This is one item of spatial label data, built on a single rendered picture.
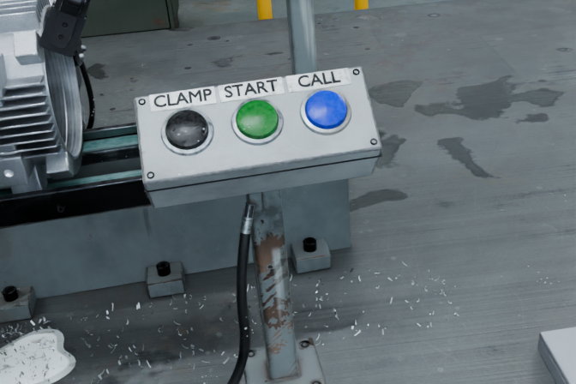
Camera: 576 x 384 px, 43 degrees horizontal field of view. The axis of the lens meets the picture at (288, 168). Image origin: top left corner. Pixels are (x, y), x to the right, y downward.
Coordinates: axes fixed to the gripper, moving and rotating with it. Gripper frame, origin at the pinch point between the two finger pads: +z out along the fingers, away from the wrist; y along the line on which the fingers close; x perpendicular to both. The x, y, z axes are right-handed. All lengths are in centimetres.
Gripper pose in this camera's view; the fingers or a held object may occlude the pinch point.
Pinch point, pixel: (63, 30)
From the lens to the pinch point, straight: 71.1
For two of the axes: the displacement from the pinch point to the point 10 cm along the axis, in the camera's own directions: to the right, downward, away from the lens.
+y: -1.7, -4.7, 8.7
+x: -8.9, -3.0, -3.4
